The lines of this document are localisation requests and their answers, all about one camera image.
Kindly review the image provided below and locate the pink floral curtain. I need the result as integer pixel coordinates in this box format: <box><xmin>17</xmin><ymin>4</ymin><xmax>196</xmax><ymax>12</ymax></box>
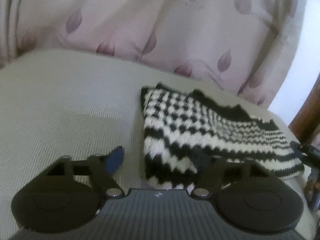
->
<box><xmin>1</xmin><ymin>0</ymin><xmax>306</xmax><ymax>107</ymax></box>

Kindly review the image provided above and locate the beige fabric cushion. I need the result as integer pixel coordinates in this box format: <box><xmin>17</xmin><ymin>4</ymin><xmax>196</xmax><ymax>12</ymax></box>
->
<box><xmin>1</xmin><ymin>50</ymin><xmax>319</xmax><ymax>239</ymax></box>

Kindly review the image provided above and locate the brown wooden door frame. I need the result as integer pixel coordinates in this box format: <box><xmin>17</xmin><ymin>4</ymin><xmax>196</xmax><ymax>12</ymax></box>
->
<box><xmin>289</xmin><ymin>79</ymin><xmax>319</xmax><ymax>143</ymax></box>

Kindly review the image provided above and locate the black white striped knit garment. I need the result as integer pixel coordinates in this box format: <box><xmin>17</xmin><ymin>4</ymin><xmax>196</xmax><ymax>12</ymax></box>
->
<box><xmin>140</xmin><ymin>83</ymin><xmax>305</xmax><ymax>191</ymax></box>

